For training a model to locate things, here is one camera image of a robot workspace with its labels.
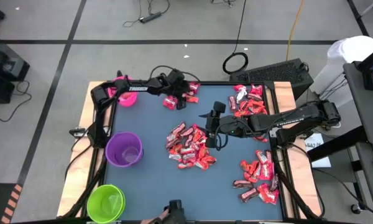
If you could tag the black desk crossbar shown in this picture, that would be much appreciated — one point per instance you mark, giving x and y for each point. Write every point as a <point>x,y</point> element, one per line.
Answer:
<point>335,144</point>

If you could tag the white bagged bin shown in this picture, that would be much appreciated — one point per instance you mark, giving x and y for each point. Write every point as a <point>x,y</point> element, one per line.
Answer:
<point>351,49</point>

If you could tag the black frame strut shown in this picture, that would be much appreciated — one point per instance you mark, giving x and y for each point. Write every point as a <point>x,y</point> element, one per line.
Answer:
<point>77,198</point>
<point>298,193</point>

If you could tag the grey chair leg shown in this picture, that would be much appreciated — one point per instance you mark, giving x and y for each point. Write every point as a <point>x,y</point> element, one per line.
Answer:
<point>370,7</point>

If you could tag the person's hand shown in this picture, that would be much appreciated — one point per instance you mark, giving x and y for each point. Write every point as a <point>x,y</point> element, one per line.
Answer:
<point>155,219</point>

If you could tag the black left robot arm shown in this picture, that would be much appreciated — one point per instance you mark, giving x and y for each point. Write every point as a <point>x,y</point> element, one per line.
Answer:
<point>136,88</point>

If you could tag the silver striped candy packet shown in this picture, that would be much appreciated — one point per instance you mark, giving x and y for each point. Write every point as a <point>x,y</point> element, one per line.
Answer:
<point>175,157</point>

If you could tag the red square candy packet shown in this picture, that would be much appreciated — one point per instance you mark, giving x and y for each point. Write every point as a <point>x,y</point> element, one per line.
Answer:
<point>170,102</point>

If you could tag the purple plastic basket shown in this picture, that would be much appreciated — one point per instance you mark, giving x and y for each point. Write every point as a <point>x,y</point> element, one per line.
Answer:
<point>118,155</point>

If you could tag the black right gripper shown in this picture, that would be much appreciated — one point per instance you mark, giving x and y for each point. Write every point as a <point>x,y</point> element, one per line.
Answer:
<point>230,126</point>

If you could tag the pink plastic basket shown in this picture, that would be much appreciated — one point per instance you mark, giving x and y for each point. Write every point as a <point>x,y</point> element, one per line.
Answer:
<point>129,101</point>

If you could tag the wooden side board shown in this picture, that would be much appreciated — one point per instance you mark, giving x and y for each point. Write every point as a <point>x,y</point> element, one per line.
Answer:
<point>284,93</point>
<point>70,186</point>

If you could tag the white paper sheet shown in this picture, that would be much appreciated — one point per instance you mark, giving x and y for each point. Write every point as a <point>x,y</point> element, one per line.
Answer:
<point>321,160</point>

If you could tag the black monitor pink screen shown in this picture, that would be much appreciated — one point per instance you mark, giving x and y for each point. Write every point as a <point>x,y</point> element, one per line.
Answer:
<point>368,82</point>

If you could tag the black handheld device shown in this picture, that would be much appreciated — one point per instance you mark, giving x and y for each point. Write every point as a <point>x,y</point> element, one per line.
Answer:
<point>175,211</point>

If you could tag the large red candy packet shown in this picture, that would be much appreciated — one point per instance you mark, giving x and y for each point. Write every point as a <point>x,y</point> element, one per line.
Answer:
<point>268,194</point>
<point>266,171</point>

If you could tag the black caster wheel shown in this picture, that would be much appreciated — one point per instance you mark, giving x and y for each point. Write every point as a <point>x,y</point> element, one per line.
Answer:
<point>356,209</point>

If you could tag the grey desk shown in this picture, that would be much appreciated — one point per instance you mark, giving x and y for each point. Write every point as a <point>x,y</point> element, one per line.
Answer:
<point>370,112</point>

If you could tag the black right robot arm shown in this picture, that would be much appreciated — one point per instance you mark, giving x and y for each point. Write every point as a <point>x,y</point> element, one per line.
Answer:
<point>286,121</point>

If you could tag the white silver candy packet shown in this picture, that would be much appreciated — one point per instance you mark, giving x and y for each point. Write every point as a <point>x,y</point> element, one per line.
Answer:
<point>242,95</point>

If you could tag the green plastic basket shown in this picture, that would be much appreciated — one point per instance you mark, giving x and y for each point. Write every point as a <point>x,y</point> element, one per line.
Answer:
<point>105,203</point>

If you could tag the black power strip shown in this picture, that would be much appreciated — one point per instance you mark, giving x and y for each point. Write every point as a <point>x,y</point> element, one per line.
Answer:
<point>150,17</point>

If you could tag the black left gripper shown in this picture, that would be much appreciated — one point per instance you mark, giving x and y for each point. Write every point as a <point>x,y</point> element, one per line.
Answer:
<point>177,82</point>

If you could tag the small black mount bracket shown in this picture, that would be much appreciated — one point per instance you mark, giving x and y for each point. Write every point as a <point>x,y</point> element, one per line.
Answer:
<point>77,132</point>

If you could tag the silver red candy packet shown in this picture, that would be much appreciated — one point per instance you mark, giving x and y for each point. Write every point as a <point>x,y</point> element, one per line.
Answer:
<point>261,156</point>

